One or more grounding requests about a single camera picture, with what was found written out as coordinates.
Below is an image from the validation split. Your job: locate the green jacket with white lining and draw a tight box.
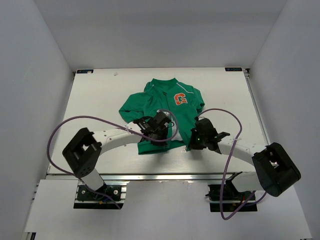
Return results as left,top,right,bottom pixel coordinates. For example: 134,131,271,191
118,77,206,155

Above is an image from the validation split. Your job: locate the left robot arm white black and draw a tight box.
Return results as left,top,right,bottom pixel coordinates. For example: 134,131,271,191
62,111,171,200

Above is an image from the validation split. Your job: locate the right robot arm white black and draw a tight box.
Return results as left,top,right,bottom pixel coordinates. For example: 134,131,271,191
189,117,302,200

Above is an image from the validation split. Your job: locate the blue label sticker right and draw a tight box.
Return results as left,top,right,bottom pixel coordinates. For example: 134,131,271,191
224,67,243,72

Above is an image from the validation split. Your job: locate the blue label sticker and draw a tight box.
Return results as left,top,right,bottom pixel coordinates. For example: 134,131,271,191
224,67,243,72
76,69,94,74

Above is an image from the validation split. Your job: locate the blue label sticker left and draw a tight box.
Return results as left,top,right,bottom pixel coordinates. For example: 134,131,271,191
76,69,94,74

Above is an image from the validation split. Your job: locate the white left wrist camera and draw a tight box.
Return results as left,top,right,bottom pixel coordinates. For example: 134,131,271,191
162,111,172,119

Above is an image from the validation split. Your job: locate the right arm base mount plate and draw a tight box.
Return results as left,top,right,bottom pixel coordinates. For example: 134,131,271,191
202,173,258,214

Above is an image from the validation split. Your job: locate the aluminium table front rail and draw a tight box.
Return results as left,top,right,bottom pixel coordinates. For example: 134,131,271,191
47,172,238,183

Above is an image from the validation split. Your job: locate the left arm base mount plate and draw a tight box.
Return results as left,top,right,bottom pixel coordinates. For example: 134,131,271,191
73,180,129,210

